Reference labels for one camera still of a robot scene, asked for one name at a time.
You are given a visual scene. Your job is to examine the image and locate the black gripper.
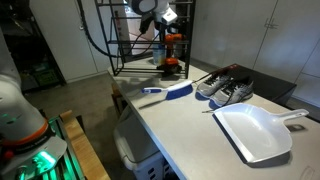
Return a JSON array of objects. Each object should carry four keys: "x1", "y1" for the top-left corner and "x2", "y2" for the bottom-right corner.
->
[{"x1": 153, "y1": 18, "x2": 169, "y2": 35}]

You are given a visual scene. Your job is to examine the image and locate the black wire rack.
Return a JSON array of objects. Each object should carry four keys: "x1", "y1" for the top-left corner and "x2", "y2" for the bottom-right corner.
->
[{"x1": 94, "y1": 0, "x2": 197, "y2": 79}]

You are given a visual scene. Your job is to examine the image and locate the white wipes container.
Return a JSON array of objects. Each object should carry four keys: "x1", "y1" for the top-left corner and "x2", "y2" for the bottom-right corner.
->
[{"x1": 152, "y1": 44, "x2": 167, "y2": 66}]

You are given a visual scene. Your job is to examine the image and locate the black work gloves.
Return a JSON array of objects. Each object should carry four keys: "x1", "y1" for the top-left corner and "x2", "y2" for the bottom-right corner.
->
[{"x1": 156, "y1": 63, "x2": 184, "y2": 75}]

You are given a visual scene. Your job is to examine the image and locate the blue hand brush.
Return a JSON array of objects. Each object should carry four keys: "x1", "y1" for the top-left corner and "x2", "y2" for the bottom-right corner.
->
[{"x1": 140, "y1": 79, "x2": 195, "y2": 101}]

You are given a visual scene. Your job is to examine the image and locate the thin dark metal rod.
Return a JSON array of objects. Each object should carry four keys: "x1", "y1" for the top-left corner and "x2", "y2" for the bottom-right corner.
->
[{"x1": 137, "y1": 98, "x2": 168, "y2": 111}]

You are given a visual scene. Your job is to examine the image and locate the grey running sneaker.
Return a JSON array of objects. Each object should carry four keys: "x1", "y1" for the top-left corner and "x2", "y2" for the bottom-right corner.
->
[
  {"x1": 210, "y1": 78, "x2": 255, "y2": 108},
  {"x1": 196, "y1": 73, "x2": 234, "y2": 100}
]

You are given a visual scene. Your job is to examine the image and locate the brown wooden stool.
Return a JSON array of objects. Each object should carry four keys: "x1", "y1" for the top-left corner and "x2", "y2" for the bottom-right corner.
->
[{"x1": 110, "y1": 83, "x2": 126, "y2": 118}]

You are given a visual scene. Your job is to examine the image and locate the white cabinet doors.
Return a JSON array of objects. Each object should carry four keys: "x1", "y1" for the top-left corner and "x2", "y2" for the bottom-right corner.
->
[{"x1": 191, "y1": 0, "x2": 320, "y2": 108}]

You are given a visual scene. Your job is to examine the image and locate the white laundry basket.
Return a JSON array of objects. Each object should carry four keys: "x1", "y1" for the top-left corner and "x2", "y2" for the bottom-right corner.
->
[{"x1": 112, "y1": 106, "x2": 178, "y2": 180}]

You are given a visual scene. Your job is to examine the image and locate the black storage shelf unit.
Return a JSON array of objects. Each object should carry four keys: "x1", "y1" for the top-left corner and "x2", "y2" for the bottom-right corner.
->
[{"x1": 0, "y1": 0, "x2": 67, "y2": 93}]

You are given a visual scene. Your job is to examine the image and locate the white plastic dustpan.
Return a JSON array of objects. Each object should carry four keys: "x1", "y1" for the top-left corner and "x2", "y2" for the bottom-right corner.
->
[{"x1": 212, "y1": 102, "x2": 310, "y2": 164}]

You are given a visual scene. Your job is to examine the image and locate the wooden workbench top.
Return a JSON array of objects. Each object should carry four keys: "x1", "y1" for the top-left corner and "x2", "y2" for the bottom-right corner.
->
[{"x1": 59, "y1": 109, "x2": 111, "y2": 180}]

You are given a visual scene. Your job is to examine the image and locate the black corrugated cable conduit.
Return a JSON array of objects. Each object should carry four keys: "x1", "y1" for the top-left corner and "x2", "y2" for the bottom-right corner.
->
[{"x1": 76, "y1": 0, "x2": 162, "y2": 59}]

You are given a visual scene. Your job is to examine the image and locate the dark red handled stick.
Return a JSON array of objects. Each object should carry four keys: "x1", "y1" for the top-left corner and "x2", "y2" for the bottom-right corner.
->
[{"x1": 192, "y1": 64, "x2": 239, "y2": 84}]

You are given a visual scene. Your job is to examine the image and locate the green-lit robot base mount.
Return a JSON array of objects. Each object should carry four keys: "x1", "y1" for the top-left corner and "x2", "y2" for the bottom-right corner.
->
[{"x1": 0, "y1": 114, "x2": 86, "y2": 180}]

